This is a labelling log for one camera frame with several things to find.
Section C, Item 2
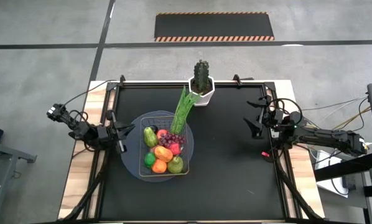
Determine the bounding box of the red bell pepper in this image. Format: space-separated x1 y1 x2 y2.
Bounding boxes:
168 142 182 156

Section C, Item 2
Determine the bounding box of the small dark green lime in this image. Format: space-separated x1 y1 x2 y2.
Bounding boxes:
144 152 157 167

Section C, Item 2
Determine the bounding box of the black right camera cable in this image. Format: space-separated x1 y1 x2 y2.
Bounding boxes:
268 97 304 128

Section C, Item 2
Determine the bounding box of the green cactus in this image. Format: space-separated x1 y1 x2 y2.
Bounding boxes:
193 59 211 93

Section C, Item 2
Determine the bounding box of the black diagonal rig strut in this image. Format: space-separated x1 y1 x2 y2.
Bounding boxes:
276 161 322 222
60 155 108 222

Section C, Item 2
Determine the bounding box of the light green chayote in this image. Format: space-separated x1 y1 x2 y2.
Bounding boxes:
143 126 159 148

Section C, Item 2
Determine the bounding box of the yellow-orange oblong fruit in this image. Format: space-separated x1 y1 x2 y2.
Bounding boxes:
154 145 174 164

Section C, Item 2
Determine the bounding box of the white hexagonal plant pot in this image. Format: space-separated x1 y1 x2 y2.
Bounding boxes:
188 76 216 107

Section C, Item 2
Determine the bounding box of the yellow power cable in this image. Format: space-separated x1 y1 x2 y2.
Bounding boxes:
332 105 372 152

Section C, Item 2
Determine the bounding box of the purple grape bunch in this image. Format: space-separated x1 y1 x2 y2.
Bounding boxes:
159 133 185 149

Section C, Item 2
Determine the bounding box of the black desk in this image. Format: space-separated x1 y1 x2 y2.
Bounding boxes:
313 151 372 224

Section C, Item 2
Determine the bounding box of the white box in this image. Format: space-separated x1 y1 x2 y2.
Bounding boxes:
315 149 350 198

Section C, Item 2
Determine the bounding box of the black wire basket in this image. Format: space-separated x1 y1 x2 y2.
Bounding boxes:
138 115 190 177

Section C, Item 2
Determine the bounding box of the black table frame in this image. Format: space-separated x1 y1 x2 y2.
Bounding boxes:
97 80 295 222

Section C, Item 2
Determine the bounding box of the green pear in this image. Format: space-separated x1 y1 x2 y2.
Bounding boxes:
167 155 185 174

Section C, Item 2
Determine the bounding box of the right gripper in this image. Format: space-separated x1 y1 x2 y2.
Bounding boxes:
243 95 285 139

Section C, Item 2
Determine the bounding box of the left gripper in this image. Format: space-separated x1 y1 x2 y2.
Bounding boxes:
97 110 136 154

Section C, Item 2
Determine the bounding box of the round orange fruit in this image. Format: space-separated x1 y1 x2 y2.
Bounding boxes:
151 159 168 174

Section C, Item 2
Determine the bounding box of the black hazard-striped floor mat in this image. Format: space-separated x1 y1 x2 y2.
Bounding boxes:
154 11 276 43

